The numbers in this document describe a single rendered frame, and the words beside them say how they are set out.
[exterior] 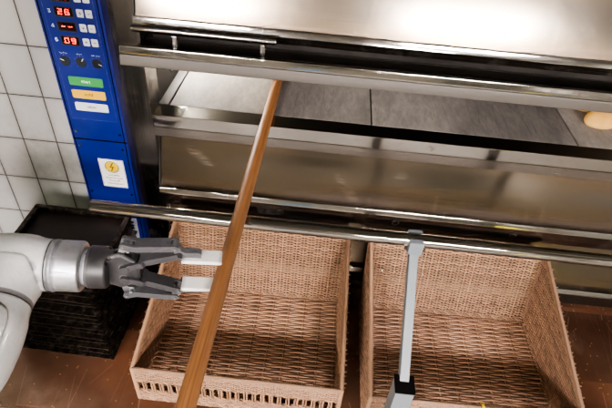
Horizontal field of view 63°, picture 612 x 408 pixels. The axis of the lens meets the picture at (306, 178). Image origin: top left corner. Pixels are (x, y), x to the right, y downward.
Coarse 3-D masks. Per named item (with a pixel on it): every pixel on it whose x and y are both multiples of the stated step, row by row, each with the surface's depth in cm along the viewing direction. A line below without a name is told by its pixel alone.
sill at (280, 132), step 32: (192, 128) 138; (224, 128) 138; (256, 128) 137; (288, 128) 136; (320, 128) 136; (352, 128) 138; (384, 128) 139; (512, 160) 136; (544, 160) 135; (576, 160) 135; (608, 160) 134
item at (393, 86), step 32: (128, 64) 111; (160, 64) 111; (192, 64) 110; (224, 64) 110; (352, 64) 119; (384, 64) 122; (416, 64) 125; (448, 96) 109; (480, 96) 109; (512, 96) 108; (544, 96) 108
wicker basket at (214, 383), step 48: (192, 240) 158; (240, 240) 157; (288, 240) 157; (336, 240) 155; (240, 288) 165; (336, 288) 162; (144, 336) 132; (192, 336) 150; (240, 336) 152; (288, 336) 152; (336, 336) 154; (144, 384) 131; (240, 384) 127; (288, 384) 125; (336, 384) 136
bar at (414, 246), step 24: (144, 216) 108; (168, 216) 108; (192, 216) 108; (216, 216) 108; (360, 240) 108; (384, 240) 107; (408, 240) 107; (432, 240) 107; (456, 240) 107; (480, 240) 107; (408, 264) 108; (600, 264) 106; (408, 288) 107; (408, 312) 106; (408, 336) 106; (408, 360) 105; (408, 384) 104
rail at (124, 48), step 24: (120, 48) 110; (144, 48) 109; (168, 48) 110; (312, 72) 109; (336, 72) 109; (360, 72) 108; (384, 72) 108; (408, 72) 108; (576, 96) 108; (600, 96) 107
